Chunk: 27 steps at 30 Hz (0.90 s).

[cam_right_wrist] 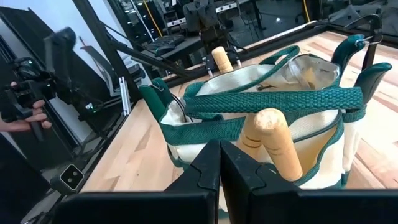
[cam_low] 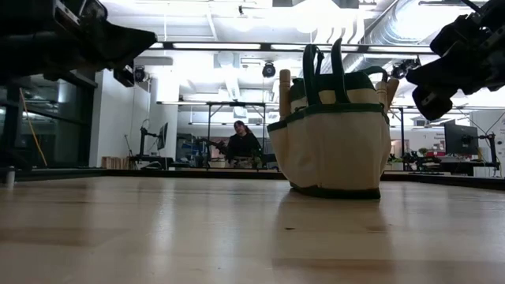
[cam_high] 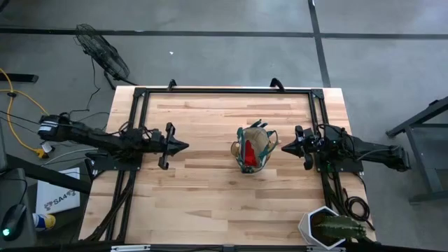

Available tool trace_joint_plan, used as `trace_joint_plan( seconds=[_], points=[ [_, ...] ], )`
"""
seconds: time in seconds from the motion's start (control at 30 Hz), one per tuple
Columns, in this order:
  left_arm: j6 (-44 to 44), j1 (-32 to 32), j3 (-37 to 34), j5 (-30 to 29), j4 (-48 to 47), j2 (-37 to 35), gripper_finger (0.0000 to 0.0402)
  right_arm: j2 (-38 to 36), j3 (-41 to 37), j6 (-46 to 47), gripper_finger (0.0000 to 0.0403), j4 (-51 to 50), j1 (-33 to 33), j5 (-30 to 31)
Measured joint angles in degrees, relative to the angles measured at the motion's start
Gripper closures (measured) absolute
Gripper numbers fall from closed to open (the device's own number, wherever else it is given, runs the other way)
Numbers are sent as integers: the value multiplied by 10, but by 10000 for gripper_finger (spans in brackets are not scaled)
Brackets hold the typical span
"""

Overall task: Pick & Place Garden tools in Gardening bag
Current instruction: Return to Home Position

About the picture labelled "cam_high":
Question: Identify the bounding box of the yellow extension cable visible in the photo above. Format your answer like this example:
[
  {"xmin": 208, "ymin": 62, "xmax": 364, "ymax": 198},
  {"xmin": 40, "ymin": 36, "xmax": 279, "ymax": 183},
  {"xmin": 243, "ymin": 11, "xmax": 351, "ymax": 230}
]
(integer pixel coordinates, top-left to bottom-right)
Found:
[{"xmin": 0, "ymin": 68, "xmax": 50, "ymax": 159}]

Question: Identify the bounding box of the green cactus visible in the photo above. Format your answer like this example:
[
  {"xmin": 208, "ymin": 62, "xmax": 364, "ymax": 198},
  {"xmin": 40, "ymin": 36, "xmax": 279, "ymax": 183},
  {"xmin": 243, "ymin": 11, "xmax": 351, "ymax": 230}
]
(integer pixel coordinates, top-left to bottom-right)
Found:
[{"xmin": 314, "ymin": 215, "xmax": 368, "ymax": 242}]

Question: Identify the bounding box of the black computer mouse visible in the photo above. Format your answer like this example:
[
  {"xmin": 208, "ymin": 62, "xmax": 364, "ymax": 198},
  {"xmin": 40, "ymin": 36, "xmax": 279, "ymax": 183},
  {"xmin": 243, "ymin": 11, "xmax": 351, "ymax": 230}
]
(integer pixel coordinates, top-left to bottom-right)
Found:
[{"xmin": 0, "ymin": 204, "xmax": 28, "ymax": 242}]

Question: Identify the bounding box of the black coiled cable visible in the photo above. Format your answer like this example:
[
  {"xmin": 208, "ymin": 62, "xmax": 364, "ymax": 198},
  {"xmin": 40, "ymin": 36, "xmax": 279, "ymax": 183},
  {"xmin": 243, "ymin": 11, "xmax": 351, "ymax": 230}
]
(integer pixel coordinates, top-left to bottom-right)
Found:
[{"xmin": 342, "ymin": 188, "xmax": 376, "ymax": 232}]

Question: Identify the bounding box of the black floor fan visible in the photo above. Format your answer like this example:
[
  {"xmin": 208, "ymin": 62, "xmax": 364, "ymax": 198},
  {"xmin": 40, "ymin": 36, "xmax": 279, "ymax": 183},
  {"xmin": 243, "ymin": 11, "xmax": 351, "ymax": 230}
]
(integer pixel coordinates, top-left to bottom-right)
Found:
[{"xmin": 73, "ymin": 23, "xmax": 138, "ymax": 90}]

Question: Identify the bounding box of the yellow blue bottle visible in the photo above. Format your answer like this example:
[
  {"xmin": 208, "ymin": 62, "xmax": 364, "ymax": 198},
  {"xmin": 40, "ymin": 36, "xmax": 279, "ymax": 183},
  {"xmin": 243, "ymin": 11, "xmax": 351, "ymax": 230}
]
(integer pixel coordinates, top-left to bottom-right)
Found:
[{"xmin": 32, "ymin": 212, "xmax": 57, "ymax": 232}]

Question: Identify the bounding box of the red knit garden glove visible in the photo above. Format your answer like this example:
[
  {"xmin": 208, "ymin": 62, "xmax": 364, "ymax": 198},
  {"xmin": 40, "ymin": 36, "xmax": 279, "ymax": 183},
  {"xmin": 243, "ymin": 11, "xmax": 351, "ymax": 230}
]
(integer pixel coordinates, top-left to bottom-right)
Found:
[{"xmin": 244, "ymin": 139, "xmax": 259, "ymax": 167}]

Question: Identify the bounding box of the grey metal desk frame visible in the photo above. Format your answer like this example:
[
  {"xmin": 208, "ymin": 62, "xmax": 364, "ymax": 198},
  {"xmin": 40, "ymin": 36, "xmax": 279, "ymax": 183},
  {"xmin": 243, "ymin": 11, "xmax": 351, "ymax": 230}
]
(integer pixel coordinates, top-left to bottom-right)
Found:
[{"xmin": 384, "ymin": 96, "xmax": 448, "ymax": 206}]

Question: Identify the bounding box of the silver aluminium bar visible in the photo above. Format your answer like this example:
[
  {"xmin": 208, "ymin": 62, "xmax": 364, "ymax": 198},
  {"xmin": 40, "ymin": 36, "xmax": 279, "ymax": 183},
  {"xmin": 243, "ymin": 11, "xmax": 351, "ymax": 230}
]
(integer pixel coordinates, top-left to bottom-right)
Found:
[
  {"xmin": 111, "ymin": 244, "xmax": 151, "ymax": 252},
  {"xmin": 306, "ymin": 246, "xmax": 347, "ymax": 252}
]

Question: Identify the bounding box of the beige green-trimmed gardening bag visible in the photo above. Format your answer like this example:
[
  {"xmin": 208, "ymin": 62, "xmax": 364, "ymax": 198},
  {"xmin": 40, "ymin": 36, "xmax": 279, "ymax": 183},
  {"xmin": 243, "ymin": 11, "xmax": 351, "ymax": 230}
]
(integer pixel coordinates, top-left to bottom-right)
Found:
[{"xmin": 230, "ymin": 118, "xmax": 281, "ymax": 175}]

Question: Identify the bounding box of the black desk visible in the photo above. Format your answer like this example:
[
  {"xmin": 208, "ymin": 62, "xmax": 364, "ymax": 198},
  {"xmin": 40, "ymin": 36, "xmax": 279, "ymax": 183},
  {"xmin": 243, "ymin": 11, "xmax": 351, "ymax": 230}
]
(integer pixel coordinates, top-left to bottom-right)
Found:
[{"xmin": 0, "ymin": 120, "xmax": 92, "ymax": 248}]

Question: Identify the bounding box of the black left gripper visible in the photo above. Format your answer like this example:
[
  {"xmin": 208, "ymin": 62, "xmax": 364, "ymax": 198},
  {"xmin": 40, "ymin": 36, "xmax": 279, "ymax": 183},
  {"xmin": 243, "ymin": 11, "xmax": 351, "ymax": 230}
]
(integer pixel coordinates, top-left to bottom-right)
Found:
[{"xmin": 148, "ymin": 122, "xmax": 190, "ymax": 171}]

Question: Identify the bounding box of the black metal floor bar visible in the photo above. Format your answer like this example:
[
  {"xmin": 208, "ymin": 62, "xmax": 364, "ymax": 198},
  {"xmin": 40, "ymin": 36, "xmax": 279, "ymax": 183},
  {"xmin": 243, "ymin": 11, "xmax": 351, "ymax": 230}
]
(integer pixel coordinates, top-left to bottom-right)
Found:
[{"xmin": 0, "ymin": 73, "xmax": 39, "ymax": 84}]

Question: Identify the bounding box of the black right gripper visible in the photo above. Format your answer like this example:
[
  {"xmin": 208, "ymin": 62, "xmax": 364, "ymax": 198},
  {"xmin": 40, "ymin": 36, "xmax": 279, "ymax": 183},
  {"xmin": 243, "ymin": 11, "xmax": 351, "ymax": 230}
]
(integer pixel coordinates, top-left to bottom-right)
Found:
[{"xmin": 281, "ymin": 125, "xmax": 330, "ymax": 172}]

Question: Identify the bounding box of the white angular plant pot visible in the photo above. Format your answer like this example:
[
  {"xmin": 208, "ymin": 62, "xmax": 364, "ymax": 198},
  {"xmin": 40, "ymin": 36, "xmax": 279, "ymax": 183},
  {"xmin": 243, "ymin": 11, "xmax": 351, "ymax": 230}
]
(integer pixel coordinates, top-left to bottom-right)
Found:
[{"xmin": 297, "ymin": 205, "xmax": 354, "ymax": 251}]

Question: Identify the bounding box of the white floor cable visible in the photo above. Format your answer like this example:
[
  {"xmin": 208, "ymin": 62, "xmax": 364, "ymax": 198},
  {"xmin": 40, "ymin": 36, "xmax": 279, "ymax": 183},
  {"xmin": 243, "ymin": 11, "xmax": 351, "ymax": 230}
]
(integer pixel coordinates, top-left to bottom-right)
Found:
[{"xmin": 43, "ymin": 149, "xmax": 94, "ymax": 165}]

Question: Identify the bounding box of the white printed cardboard box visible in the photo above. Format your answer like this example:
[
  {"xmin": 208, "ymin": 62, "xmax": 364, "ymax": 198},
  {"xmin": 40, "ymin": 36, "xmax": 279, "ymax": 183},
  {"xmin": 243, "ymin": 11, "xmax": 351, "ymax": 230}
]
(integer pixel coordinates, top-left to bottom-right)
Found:
[{"xmin": 36, "ymin": 167, "xmax": 81, "ymax": 215}]

